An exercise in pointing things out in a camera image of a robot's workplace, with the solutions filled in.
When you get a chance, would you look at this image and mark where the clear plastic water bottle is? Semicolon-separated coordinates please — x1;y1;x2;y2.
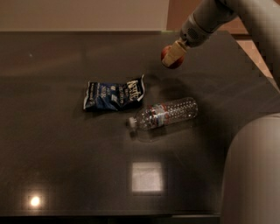
128;97;199;131

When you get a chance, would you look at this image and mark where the blue crumpled snack bag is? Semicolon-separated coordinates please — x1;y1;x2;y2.
83;75;145;111

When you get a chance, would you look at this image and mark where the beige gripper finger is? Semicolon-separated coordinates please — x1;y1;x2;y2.
161;40;186;67

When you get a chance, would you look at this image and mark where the red apple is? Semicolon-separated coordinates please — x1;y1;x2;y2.
161;45;185;69

